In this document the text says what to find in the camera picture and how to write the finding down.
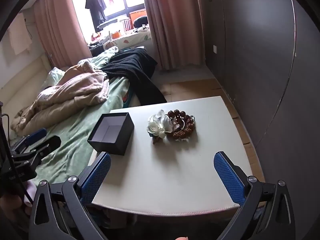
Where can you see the printed windowsill cloth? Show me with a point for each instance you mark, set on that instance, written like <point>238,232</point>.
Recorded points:
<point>132,38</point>

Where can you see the cream bed headboard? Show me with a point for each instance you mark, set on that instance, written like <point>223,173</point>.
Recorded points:
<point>22,80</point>

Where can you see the black round cushion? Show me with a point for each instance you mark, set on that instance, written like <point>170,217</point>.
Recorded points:
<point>141,22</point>

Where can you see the hanging black garment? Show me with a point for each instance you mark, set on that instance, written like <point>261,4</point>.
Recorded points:
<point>96,2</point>

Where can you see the black knitted blanket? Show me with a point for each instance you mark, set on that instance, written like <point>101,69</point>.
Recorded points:
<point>132,70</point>

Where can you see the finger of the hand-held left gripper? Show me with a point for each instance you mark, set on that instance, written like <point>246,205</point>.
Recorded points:
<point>37,133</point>
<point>50,142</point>

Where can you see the white wall socket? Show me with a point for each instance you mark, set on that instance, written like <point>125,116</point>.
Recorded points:
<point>214,49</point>

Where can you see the pink curtain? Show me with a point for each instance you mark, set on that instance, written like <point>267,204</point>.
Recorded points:
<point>172,25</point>
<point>60,30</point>

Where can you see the mint green quilt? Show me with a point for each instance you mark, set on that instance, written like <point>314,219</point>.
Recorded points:
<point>102,57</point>

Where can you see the person's left hand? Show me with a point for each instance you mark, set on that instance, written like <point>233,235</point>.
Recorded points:
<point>10,203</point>

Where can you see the black jewelry box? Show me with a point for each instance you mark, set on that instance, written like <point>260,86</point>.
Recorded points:
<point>117,143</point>

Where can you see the beige cloth on wall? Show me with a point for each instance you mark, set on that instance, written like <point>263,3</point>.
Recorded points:
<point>21,40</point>

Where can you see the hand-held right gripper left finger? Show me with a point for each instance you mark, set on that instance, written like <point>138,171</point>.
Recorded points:
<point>96,177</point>

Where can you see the bed with green sheet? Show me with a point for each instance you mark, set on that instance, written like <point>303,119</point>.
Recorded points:
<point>75,130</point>

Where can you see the beige pink fleece blanket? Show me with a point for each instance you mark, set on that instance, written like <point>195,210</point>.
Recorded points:
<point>70,90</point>

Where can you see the dark grey wardrobe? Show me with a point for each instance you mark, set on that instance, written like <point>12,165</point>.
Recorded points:
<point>262,55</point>

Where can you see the white fabric flower hair clip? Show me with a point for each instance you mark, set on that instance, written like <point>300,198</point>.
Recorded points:
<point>158,125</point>

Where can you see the person's right hand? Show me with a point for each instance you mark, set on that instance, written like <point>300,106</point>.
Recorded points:
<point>181,238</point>

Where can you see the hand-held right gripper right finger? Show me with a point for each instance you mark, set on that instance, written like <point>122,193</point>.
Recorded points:
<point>228,177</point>

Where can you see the flat cardboard sheet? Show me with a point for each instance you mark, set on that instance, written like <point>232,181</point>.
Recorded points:
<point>190,90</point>

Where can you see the orange box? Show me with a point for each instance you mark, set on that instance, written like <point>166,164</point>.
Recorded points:
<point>137,14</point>

